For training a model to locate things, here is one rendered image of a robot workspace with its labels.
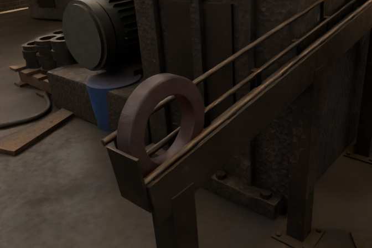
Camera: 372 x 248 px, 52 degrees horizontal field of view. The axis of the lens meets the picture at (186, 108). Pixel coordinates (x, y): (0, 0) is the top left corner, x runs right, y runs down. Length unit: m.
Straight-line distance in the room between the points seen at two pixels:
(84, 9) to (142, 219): 1.08
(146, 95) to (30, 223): 1.08
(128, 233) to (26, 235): 0.37
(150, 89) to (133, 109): 0.04
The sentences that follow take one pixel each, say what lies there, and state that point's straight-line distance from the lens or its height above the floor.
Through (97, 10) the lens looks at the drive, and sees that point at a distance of 1.99.
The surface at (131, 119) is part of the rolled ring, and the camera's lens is 0.58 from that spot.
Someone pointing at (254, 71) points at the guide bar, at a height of 0.63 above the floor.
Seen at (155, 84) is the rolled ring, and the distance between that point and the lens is 0.60.
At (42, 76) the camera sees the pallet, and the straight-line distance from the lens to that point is 2.74.
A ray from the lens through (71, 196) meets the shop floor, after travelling 1.66.
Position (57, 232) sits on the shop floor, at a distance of 1.50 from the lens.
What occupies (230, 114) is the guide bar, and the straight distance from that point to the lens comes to 0.74.
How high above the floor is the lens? 0.94
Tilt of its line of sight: 25 degrees down
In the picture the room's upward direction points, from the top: 5 degrees counter-clockwise
